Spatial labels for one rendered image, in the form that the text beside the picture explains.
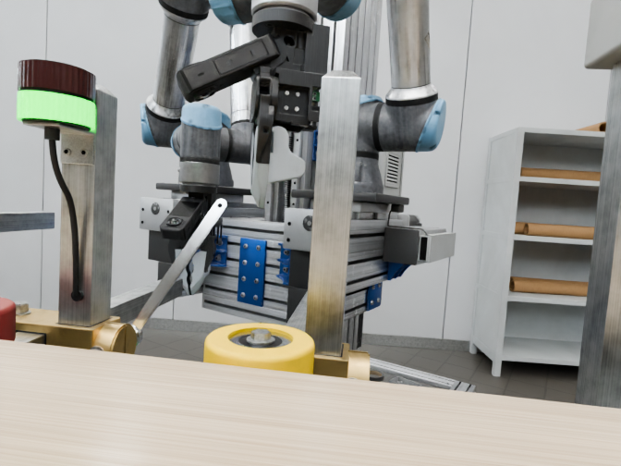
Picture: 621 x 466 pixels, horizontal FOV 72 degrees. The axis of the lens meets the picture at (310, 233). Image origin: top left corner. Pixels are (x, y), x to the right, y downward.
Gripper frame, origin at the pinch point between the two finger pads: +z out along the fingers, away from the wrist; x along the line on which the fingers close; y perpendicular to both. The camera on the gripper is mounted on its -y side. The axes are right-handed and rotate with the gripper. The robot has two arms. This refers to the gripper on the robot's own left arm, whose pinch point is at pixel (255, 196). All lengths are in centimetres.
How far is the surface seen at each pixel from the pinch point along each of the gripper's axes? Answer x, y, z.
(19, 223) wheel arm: 28.7, -35.1, 6.8
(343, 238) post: -12.9, 6.9, 3.4
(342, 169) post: -12.7, 6.4, -2.8
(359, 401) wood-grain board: -28.5, 3.4, 11.1
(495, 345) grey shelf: 177, 174, 81
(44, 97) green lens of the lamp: -9.7, -18.8, -6.8
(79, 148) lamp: -4.3, -17.5, -3.4
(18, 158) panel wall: 305, -142, -18
